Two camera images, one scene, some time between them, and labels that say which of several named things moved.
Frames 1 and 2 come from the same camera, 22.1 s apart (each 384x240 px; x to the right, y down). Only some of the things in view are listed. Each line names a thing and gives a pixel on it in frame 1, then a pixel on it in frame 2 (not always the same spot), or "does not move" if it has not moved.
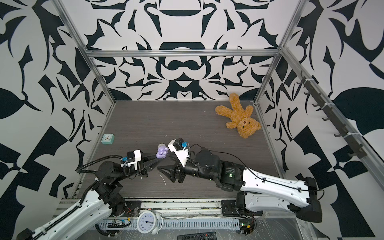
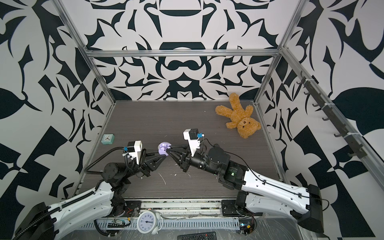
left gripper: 142,165 does not move
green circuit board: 246,227 does not move
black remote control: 201,236 does not move
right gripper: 183,170 to 189,161
